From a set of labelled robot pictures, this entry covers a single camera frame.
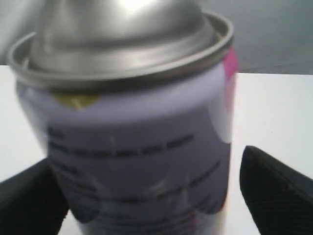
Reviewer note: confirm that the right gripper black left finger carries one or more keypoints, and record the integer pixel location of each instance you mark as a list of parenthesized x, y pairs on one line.
[(31, 203)]

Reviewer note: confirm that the white spray paint can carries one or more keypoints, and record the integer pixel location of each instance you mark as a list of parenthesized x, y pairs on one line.
[(132, 103)]

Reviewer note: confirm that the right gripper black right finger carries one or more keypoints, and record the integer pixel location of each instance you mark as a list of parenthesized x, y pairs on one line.
[(279, 198)]

